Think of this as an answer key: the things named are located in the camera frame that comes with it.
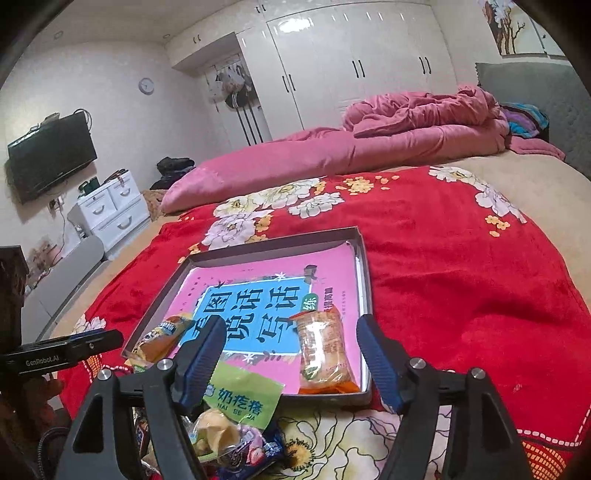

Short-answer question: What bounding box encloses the blue purple striped cloth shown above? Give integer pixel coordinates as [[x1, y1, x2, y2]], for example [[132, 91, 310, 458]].
[[501, 102, 550, 139]]

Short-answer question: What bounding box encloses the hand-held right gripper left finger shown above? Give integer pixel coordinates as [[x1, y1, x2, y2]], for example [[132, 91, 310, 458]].
[[55, 316, 227, 480]]

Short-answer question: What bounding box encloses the white glossy wardrobe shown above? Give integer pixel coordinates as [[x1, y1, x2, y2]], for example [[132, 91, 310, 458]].
[[164, 0, 481, 144]]

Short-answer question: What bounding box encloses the grey padded headboard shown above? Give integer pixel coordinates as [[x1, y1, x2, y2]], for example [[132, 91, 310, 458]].
[[475, 62, 591, 181]]

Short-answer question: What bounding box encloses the orange cracker packet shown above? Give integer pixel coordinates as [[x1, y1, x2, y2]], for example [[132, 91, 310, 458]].
[[290, 308, 361, 395]]

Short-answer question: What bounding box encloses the floral wall picture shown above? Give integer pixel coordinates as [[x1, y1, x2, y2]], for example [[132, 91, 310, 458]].
[[478, 0, 566, 58]]

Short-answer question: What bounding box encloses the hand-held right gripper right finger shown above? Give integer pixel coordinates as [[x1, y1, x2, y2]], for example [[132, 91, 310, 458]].
[[355, 315, 532, 480]]

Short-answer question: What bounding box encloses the grey shallow cardboard tray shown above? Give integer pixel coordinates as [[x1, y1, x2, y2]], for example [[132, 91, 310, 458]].
[[121, 225, 374, 402]]

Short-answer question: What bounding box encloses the blue sandwich cookie packet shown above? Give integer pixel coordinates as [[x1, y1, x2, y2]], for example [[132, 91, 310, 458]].
[[217, 422, 287, 480]]

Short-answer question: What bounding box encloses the pink children's book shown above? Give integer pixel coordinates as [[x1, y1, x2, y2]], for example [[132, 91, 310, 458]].
[[134, 240, 358, 395]]

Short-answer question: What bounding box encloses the red floral blanket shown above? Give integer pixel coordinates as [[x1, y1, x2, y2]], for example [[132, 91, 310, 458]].
[[55, 164, 591, 480]]

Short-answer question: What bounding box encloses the coat stand with bags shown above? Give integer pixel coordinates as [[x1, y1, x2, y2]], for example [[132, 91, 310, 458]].
[[210, 65, 264, 144]]

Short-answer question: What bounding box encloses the green label milk snack packet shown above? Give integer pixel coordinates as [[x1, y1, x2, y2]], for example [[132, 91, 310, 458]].
[[189, 360, 284, 460]]

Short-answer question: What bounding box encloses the dark clothes pile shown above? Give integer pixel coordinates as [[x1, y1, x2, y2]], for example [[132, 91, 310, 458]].
[[150, 157, 197, 190]]

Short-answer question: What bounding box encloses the black flat television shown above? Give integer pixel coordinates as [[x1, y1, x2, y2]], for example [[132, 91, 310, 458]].
[[7, 112, 98, 204]]

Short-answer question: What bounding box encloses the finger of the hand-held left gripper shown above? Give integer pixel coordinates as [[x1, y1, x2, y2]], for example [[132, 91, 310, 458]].
[[67, 329, 124, 360]]

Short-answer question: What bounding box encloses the white drawer cabinet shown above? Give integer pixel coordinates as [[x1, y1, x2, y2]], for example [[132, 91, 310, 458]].
[[68, 174, 151, 259]]

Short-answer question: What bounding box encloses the brown patterned cushion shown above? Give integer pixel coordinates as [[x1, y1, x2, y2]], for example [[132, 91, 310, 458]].
[[141, 189, 163, 219]]

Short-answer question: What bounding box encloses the pink quilt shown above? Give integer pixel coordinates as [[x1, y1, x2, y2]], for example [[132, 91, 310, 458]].
[[159, 85, 566, 215]]

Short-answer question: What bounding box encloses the yellow cartoon snack packet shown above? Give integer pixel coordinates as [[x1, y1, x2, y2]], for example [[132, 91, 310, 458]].
[[124, 314, 195, 370]]

